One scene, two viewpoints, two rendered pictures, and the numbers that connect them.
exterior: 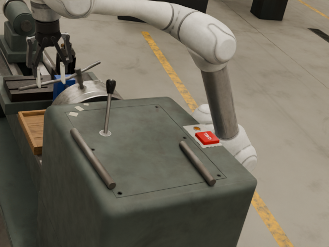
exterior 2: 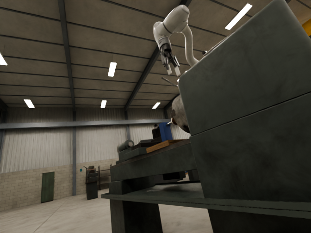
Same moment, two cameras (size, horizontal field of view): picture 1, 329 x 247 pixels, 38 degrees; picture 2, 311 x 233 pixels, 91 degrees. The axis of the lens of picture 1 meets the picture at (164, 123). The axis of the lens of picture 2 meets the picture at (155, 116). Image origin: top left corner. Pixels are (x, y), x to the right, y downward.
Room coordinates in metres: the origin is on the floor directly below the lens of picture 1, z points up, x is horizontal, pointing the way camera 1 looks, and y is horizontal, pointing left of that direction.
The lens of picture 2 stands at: (0.52, 0.67, 0.72)
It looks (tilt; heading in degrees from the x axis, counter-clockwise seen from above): 19 degrees up; 354
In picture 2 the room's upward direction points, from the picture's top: 11 degrees counter-clockwise
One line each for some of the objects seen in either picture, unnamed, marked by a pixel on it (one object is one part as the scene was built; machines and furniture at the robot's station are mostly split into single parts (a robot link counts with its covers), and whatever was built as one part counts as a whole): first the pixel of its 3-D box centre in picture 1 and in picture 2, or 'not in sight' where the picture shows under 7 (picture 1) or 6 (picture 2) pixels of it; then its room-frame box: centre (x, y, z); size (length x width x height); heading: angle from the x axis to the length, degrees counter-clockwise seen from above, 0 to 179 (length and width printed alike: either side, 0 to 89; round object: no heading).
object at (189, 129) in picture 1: (200, 142); not in sight; (1.35, -0.13, 1.23); 0.13 x 0.08 x 0.06; 33
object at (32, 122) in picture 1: (65, 128); (173, 145); (1.83, 0.44, 0.88); 0.36 x 0.30 x 0.04; 123
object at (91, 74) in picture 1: (52, 91); (154, 151); (2.14, 0.59, 0.89); 0.53 x 0.30 x 0.06; 123
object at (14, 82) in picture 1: (52, 86); (154, 146); (2.08, 0.58, 0.95); 0.43 x 0.18 x 0.04; 123
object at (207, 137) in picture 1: (206, 138); not in sight; (1.34, -0.15, 1.26); 0.06 x 0.06 x 0.02; 33
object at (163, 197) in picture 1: (135, 187); (247, 88); (1.27, 0.05, 1.06); 0.59 x 0.48 x 0.39; 33
